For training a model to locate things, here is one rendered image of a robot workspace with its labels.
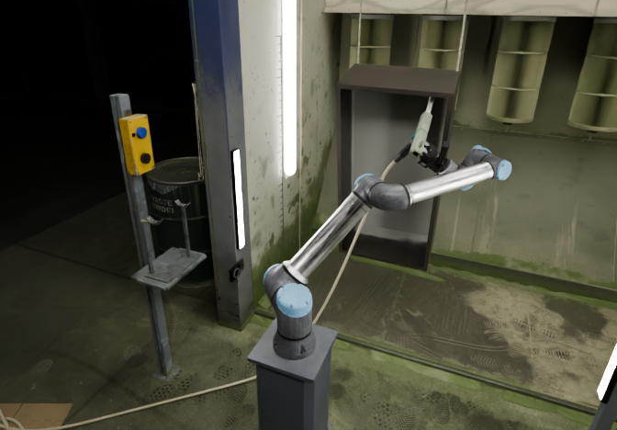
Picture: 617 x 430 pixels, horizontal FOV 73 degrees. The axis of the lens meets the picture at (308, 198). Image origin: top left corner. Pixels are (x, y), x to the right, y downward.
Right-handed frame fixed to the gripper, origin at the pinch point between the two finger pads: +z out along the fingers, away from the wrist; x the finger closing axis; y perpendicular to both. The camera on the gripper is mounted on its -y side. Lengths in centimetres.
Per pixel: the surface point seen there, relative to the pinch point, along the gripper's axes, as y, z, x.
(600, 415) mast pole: -4, -110, -78
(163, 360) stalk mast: 149, 36, -106
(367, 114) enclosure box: 45, 13, 53
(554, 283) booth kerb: 70, -184, 53
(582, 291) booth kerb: 59, -200, 52
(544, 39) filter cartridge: -21, -61, 145
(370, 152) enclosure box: 64, -6, 47
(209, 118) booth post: 63, 88, -7
